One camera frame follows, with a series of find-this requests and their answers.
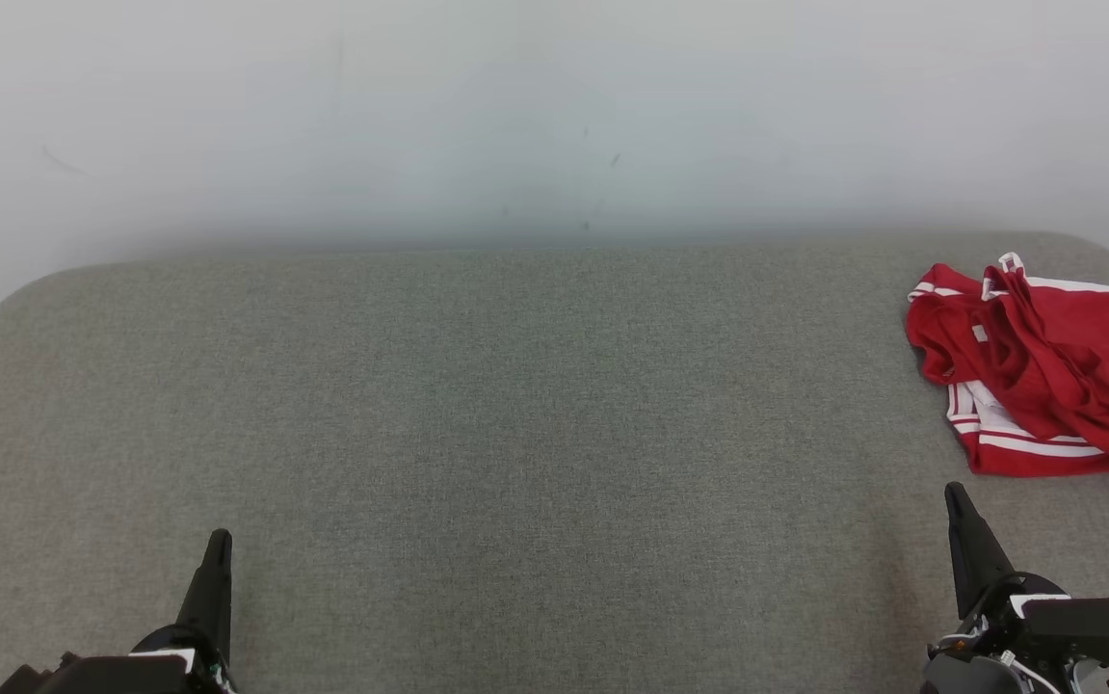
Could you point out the red shorts with white stripe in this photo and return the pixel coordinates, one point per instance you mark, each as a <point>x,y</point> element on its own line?
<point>1094,366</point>

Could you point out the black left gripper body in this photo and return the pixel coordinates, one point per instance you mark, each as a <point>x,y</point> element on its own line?
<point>130,675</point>

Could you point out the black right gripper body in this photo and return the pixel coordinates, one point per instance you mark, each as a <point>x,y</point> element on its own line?
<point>1084,636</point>

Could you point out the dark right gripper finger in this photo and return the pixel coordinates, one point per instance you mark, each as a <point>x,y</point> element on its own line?
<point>978,559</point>

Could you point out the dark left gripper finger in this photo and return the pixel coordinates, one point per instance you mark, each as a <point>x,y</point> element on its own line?
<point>210,598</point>

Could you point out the red Bulls 23 jersey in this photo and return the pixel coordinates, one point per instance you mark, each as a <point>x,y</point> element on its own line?
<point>1007,443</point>

